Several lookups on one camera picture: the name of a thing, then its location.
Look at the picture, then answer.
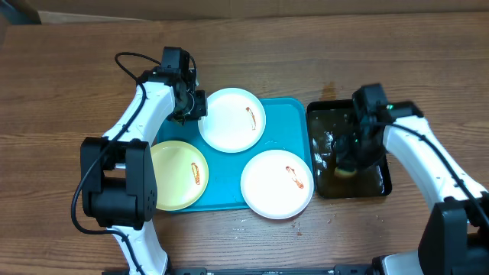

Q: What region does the dark object top left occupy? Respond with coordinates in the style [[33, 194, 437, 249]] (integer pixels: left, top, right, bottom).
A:
[[1, 0, 41, 24]]

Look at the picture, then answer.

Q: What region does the teal plastic tray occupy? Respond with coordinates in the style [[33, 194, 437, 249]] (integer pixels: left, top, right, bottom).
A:
[[157, 97, 312, 212]]

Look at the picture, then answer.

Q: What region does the black water tray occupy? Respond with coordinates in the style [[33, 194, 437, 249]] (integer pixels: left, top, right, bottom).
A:
[[306, 100, 393, 199]]

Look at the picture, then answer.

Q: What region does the yellow green sponge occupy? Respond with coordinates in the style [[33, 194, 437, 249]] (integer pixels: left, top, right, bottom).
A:
[[334, 167, 357, 178]]

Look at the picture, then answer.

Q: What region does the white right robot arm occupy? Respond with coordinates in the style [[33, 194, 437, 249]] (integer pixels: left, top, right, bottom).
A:
[[332, 84, 488, 275]]

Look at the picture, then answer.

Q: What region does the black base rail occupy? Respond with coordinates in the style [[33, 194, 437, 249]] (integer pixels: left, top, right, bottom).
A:
[[163, 264, 381, 275]]

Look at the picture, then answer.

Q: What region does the yellow plate with sauce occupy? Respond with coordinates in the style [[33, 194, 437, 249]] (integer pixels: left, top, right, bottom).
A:
[[151, 141, 209, 211]]

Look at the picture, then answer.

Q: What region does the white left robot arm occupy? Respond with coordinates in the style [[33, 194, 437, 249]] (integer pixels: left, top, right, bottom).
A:
[[70, 47, 207, 274]]

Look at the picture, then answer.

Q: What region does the white plate with sauce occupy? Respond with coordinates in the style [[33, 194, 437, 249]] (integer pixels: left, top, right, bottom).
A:
[[198, 88, 266, 153]]

